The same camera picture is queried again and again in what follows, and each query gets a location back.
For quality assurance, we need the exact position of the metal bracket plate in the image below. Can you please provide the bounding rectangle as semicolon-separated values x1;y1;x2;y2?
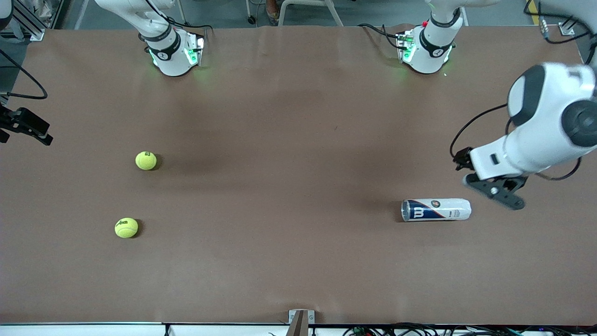
288;309;315;324

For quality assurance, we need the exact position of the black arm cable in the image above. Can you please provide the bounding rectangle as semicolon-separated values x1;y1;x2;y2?
450;0;597;182
0;48;49;100

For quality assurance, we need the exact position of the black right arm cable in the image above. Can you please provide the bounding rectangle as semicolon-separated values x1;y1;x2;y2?
0;48;49;100

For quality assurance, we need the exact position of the yellow tennis ball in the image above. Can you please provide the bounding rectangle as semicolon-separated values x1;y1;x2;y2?
135;151;158;171
114;217;139;239

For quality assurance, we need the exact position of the metal arm base bracket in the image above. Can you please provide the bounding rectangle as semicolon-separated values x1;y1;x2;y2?
186;34;205;67
396;30;416;63

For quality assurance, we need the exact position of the white blue tennis ball can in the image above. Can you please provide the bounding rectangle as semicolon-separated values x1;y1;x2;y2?
402;198;472;223

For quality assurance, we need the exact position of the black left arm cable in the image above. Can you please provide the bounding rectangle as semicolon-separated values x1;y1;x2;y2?
450;0;597;182

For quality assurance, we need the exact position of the black base cable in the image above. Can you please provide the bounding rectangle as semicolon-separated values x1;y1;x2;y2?
145;0;215;45
358;23;403;49

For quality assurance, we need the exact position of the white table edge rail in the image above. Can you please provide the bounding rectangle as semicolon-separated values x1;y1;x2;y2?
0;321;597;336

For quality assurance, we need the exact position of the brown camera post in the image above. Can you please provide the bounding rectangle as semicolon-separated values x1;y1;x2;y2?
285;312;309;336

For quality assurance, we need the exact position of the white stool frame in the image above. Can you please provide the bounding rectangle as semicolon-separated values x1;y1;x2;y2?
278;0;344;27

